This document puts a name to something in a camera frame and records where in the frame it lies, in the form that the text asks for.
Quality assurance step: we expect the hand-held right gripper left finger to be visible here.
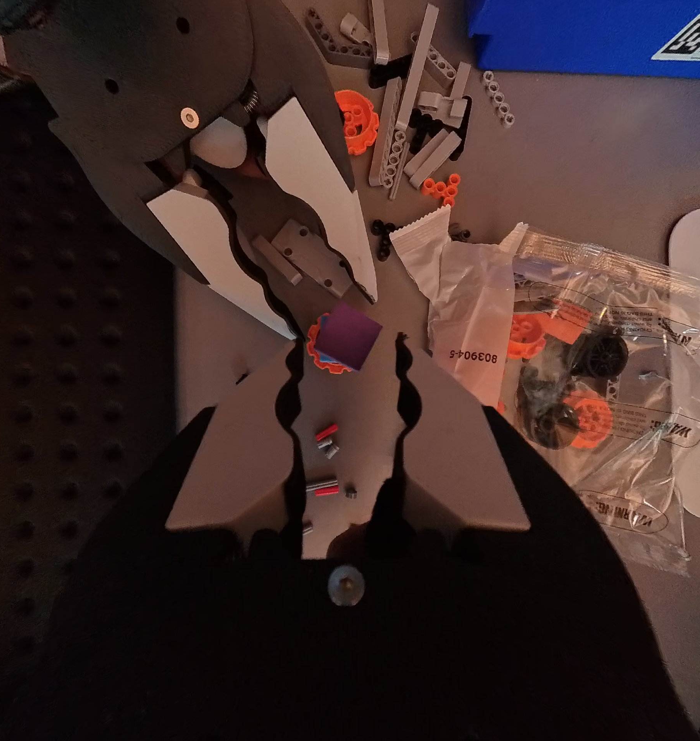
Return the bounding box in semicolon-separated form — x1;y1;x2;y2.
165;338;304;559

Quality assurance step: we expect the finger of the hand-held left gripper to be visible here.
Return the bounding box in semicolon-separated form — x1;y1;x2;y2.
146;184;303;342
263;95;380;305

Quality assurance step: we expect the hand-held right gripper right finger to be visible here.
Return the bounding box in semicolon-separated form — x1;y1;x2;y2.
370;331;531;559

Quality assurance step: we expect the orange gear wheel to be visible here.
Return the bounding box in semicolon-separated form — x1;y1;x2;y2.
306;313;357;377
334;90;381;157

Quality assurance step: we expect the purple foam cube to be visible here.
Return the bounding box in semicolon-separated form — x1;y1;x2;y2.
315;302;384;371

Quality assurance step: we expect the white label parts bag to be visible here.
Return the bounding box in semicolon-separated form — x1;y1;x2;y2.
392;207;517;407

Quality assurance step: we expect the flat grey plate with holes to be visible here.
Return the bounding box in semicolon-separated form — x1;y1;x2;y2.
271;219;355;294

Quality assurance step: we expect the short grey beam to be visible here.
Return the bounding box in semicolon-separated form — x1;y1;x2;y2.
250;233;303;286

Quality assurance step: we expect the orange pin connector cluster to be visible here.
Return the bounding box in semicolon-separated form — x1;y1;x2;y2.
422;173;462;207

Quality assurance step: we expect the pile of grey building beams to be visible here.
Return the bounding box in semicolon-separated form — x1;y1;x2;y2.
304;0;519;201

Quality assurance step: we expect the large clear warning bag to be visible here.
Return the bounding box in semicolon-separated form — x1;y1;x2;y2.
496;223;700;578

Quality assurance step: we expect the black perforated pad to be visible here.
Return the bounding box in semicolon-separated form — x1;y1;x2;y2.
0;87;180;695

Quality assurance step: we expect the long blue plastic bin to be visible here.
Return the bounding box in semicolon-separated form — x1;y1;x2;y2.
467;0;700;77

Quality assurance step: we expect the white booklet stand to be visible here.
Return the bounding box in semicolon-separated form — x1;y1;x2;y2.
667;211;700;520

